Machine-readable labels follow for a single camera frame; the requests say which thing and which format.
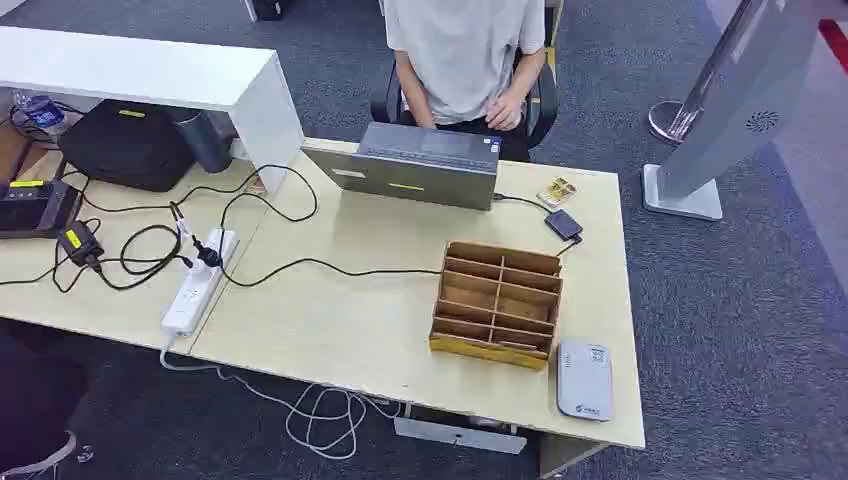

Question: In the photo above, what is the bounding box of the dark grey cylinder cup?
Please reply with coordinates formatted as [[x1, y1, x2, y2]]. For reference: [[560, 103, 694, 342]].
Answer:
[[173, 109, 233, 175]]

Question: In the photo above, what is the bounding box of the wooden card box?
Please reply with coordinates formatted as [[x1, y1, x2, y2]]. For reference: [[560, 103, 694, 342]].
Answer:
[[428, 241, 564, 372]]

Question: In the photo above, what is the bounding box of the grey kiosk stand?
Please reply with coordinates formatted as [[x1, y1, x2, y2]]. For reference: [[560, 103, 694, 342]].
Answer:
[[641, 0, 837, 222]]

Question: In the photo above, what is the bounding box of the black power adapter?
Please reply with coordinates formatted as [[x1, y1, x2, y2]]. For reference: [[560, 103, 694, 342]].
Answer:
[[57, 221, 106, 268]]

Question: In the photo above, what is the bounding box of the white power strip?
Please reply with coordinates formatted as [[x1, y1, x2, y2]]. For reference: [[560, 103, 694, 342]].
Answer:
[[160, 228, 238, 338]]

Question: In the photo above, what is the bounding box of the black electronic device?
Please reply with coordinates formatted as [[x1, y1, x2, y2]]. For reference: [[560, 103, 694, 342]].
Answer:
[[0, 178, 83, 240]]

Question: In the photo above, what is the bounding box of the person's right hand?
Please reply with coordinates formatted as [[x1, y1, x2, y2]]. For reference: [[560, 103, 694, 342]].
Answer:
[[485, 91, 527, 132]]

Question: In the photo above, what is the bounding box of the black plug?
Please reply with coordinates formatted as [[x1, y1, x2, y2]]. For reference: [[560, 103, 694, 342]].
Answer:
[[192, 237, 224, 270]]

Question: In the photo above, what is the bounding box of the grey laptop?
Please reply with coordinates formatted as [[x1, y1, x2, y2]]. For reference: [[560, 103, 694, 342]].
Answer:
[[301, 121, 503, 212]]

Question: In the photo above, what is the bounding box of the person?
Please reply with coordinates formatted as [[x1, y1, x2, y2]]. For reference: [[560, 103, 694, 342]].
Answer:
[[382, 0, 549, 132]]

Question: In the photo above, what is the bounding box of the clear water bottle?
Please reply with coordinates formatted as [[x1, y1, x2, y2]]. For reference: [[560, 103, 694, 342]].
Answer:
[[11, 88, 69, 138]]

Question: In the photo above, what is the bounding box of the black power cable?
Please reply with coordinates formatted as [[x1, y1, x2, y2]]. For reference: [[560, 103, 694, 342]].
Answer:
[[168, 164, 443, 289]]

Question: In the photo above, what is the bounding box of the small black hub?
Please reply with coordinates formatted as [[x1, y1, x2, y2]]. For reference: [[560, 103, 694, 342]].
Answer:
[[544, 209, 585, 242]]

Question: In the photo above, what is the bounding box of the gold printed card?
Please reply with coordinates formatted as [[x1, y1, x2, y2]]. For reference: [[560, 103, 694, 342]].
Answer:
[[536, 176, 578, 210]]

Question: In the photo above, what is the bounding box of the grey card reader device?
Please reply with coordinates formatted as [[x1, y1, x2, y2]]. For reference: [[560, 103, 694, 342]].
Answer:
[[556, 339, 613, 423]]

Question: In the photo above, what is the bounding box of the black hub cable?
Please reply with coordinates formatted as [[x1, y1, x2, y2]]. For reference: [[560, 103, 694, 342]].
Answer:
[[492, 192, 584, 258]]

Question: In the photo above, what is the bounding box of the black bag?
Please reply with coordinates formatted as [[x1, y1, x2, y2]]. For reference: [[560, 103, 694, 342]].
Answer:
[[57, 99, 197, 194]]

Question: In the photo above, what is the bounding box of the grey metal desk bracket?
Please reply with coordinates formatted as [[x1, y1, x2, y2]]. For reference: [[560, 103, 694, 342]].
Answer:
[[393, 415, 529, 456]]

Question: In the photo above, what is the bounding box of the chrome stanchion base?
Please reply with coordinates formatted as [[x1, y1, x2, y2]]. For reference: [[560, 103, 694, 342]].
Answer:
[[647, 99, 692, 147]]

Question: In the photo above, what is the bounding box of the white desk shelf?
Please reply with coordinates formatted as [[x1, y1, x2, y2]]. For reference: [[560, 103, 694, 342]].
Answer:
[[0, 25, 306, 195]]

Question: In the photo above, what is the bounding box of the white power strip cable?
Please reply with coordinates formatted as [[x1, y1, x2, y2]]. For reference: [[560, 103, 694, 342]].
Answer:
[[158, 334, 403, 462]]

